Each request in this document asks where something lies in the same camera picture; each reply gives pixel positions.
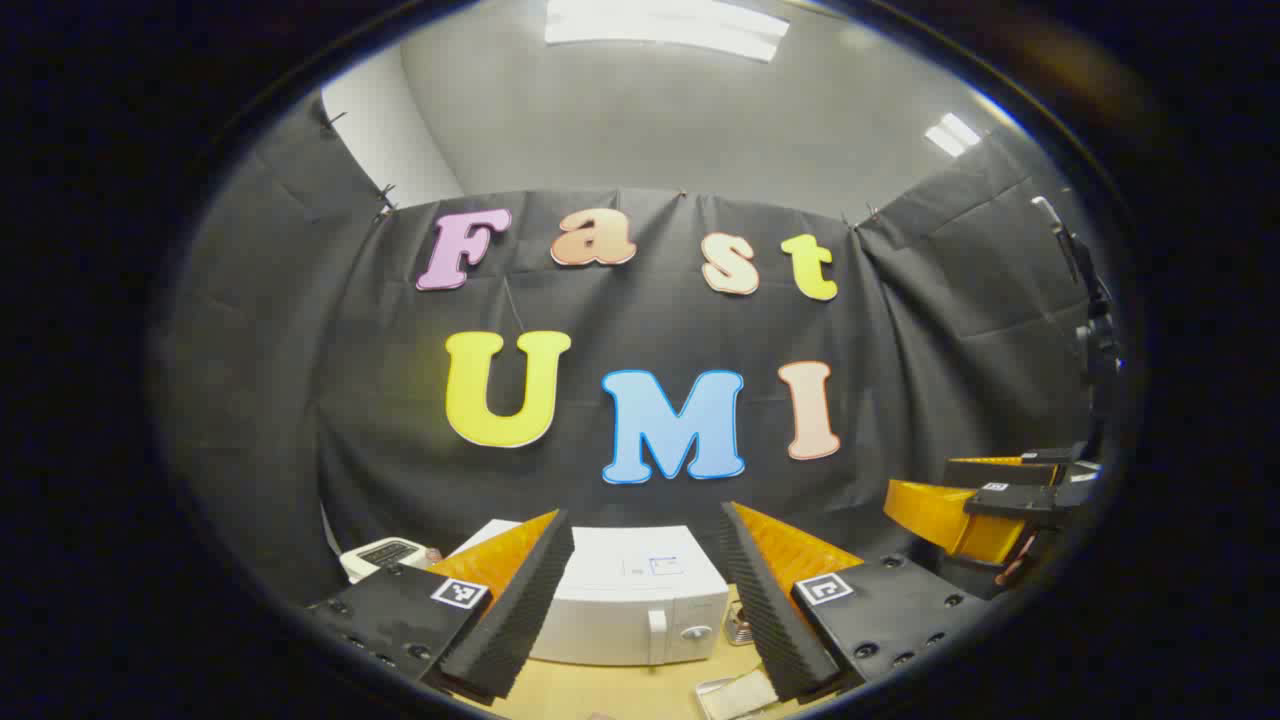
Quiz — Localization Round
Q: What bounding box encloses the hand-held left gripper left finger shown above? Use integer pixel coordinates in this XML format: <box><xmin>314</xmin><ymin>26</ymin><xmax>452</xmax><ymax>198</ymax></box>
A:
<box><xmin>305</xmin><ymin>508</ymin><xmax>576</xmax><ymax>701</ymax></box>

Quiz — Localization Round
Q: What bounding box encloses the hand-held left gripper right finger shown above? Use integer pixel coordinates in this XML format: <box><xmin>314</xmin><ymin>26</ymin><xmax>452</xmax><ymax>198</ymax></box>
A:
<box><xmin>720</xmin><ymin>500</ymin><xmax>991</xmax><ymax>704</ymax></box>

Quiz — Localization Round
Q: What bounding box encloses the white microwave oven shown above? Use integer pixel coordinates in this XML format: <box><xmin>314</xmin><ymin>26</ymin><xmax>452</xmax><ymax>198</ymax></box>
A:
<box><xmin>445</xmin><ymin>518</ymin><xmax>731</xmax><ymax>668</ymax></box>

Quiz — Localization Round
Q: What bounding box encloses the small white tray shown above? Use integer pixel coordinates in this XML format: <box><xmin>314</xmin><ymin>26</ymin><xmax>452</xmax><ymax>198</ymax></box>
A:
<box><xmin>695</xmin><ymin>675</ymin><xmax>761</xmax><ymax>720</ymax></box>

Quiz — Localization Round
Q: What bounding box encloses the white toaster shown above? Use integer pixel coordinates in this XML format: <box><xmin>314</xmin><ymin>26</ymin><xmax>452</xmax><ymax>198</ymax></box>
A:
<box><xmin>340</xmin><ymin>537</ymin><xmax>441</xmax><ymax>584</ymax></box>

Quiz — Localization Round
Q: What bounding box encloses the small ceiling light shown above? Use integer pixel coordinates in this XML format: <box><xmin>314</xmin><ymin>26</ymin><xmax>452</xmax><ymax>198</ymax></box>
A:
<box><xmin>925</xmin><ymin>112</ymin><xmax>983</xmax><ymax>158</ymax></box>

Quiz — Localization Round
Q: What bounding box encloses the black backdrop cloth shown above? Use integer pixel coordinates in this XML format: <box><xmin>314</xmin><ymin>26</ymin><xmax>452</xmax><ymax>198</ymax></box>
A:
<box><xmin>150</xmin><ymin>90</ymin><xmax>1111</xmax><ymax>611</ymax></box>

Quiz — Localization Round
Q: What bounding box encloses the long ceiling light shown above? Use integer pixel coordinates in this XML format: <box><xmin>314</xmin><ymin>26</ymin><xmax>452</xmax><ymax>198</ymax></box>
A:
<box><xmin>545</xmin><ymin>0</ymin><xmax>791</xmax><ymax>63</ymax></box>

